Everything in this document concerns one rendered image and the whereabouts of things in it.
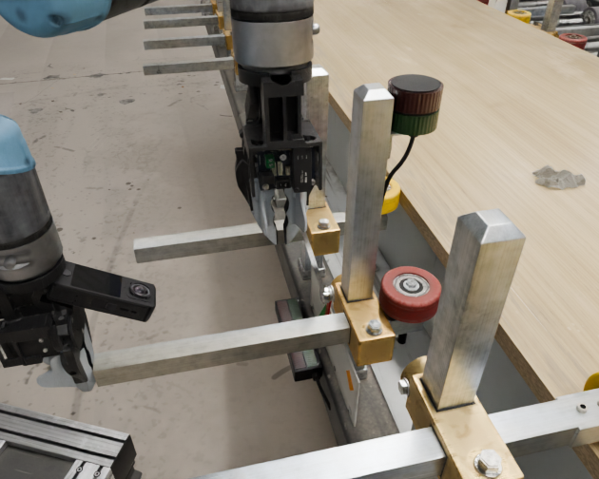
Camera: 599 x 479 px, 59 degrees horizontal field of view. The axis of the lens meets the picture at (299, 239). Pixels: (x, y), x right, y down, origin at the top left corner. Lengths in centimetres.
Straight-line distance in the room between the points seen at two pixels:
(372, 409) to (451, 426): 34
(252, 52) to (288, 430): 130
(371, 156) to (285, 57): 17
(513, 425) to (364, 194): 29
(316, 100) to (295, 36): 35
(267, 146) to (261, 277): 162
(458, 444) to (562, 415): 11
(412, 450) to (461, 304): 14
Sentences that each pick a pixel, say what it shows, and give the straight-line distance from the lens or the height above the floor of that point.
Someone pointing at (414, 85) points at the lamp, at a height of 117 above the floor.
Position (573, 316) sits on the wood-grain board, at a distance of 75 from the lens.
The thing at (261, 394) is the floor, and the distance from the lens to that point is 171.
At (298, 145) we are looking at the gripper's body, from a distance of 50.
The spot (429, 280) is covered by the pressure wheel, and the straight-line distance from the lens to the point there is 73.
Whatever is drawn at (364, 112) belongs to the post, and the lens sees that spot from 58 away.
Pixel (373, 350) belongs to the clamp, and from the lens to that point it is 70.
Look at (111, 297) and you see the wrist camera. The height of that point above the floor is 98.
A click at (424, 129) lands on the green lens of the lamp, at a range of 60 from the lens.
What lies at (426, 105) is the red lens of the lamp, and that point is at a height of 115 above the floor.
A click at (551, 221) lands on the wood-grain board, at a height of 90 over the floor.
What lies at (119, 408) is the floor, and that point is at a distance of 177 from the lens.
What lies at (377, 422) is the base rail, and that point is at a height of 70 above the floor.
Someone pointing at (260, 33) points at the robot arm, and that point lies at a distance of 48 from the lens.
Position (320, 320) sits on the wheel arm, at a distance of 72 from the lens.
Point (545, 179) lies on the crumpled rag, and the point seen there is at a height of 91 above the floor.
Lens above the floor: 137
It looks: 37 degrees down
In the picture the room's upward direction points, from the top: straight up
